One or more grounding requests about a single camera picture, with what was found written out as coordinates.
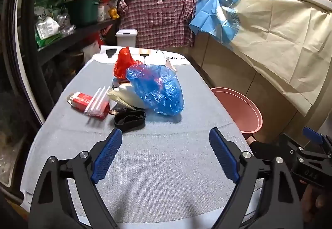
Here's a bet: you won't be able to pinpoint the green and white packet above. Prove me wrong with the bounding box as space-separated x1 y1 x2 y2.
35 0 65 48

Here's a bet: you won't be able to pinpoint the blue plastic bag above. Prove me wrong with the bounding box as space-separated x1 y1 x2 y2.
126 64 184 116

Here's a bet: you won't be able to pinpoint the pink waste bin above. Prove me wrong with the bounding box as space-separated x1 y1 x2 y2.
211 87 263 134

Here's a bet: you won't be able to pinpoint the grey table mat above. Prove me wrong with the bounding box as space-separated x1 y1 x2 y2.
21 59 262 222

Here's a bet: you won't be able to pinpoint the green storage box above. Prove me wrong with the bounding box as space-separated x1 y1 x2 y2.
65 0 102 26

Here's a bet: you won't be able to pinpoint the person's right hand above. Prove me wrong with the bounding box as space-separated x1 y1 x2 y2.
298 180 332 219

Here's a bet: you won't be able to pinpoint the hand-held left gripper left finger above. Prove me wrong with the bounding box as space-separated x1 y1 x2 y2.
28 127 123 229

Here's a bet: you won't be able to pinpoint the white printed sheet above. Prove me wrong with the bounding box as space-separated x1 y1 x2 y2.
88 46 192 66

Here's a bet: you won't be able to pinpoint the orange bag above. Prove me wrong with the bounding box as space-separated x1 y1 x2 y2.
91 32 104 46

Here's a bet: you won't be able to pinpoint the red plastic bag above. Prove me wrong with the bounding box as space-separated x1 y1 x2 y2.
113 47 142 83

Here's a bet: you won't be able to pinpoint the plastic white straws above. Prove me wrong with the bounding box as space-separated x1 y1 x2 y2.
84 86 111 117

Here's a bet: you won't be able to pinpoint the black elastic band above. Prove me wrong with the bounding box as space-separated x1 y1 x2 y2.
114 110 146 131

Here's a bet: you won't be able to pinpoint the black shelf rack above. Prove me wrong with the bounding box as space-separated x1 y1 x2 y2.
0 0 127 126

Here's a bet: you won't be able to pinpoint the blue and cream cloth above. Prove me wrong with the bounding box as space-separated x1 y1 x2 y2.
188 0 332 117

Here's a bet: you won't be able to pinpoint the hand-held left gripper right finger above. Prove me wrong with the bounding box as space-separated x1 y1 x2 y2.
209 127 304 229

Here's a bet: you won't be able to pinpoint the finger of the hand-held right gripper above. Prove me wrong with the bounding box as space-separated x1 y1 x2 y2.
279 133 303 159
302 127 325 144

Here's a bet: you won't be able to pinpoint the red and white box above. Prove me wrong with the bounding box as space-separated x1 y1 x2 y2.
67 91 111 120

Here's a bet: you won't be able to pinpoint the cream paper wrapper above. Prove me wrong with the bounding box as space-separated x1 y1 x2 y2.
107 83 146 111

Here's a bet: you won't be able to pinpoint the white lidded bin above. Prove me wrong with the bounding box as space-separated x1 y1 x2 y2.
115 29 138 47

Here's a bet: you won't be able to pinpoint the yellow toy figure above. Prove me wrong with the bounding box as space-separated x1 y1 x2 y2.
108 7 120 20

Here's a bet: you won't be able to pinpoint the red plaid shirt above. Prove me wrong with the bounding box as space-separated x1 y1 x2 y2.
119 0 196 49

